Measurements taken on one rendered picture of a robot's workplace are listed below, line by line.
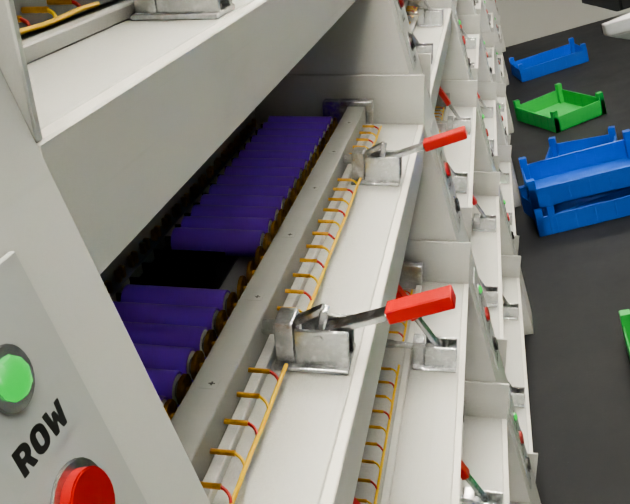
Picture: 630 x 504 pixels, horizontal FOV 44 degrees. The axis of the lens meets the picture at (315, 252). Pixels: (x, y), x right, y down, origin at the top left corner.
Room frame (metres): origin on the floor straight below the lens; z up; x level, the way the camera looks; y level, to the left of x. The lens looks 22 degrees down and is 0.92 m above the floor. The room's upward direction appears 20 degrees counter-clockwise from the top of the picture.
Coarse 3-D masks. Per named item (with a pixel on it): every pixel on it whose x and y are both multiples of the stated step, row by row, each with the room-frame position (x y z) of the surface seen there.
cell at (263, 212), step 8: (192, 208) 0.55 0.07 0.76; (200, 208) 0.54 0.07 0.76; (208, 208) 0.54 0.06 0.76; (216, 208) 0.54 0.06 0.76; (224, 208) 0.54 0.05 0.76; (232, 208) 0.54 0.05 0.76; (240, 208) 0.54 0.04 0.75; (248, 208) 0.54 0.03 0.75; (256, 208) 0.53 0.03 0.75; (264, 208) 0.53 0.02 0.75; (272, 208) 0.53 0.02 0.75; (216, 216) 0.54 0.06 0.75; (224, 216) 0.54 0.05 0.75; (232, 216) 0.53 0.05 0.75; (240, 216) 0.53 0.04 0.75; (248, 216) 0.53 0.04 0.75; (256, 216) 0.53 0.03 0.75; (264, 216) 0.53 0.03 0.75; (272, 216) 0.52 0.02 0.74
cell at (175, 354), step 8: (136, 344) 0.37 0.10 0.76; (144, 344) 0.37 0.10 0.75; (144, 352) 0.36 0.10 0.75; (152, 352) 0.36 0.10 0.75; (160, 352) 0.36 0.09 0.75; (168, 352) 0.36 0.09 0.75; (176, 352) 0.36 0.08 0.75; (184, 352) 0.36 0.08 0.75; (192, 352) 0.36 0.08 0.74; (144, 360) 0.36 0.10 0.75; (152, 360) 0.36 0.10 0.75; (160, 360) 0.36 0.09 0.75; (168, 360) 0.35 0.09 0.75; (176, 360) 0.35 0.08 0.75; (184, 360) 0.35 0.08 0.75; (152, 368) 0.35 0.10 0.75; (160, 368) 0.35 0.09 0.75; (168, 368) 0.35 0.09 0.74; (176, 368) 0.35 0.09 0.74; (184, 368) 0.35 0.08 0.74
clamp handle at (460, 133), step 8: (456, 128) 0.60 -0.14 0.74; (464, 128) 0.59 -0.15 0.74; (432, 136) 0.61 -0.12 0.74; (440, 136) 0.60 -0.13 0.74; (448, 136) 0.59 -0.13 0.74; (456, 136) 0.59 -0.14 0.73; (464, 136) 0.59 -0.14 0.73; (384, 144) 0.61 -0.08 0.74; (416, 144) 0.61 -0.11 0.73; (424, 144) 0.60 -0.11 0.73; (432, 144) 0.60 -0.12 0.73; (440, 144) 0.59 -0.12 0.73; (448, 144) 0.59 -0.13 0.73; (384, 152) 0.61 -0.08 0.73; (392, 152) 0.62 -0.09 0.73; (400, 152) 0.61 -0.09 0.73; (408, 152) 0.60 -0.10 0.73
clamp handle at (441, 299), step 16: (448, 288) 0.34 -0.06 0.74; (400, 304) 0.35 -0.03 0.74; (416, 304) 0.34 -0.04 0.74; (432, 304) 0.34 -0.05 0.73; (448, 304) 0.34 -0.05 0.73; (320, 320) 0.36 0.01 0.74; (336, 320) 0.37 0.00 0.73; (352, 320) 0.36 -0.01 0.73; (368, 320) 0.35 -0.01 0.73; (384, 320) 0.35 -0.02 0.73; (400, 320) 0.35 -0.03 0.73
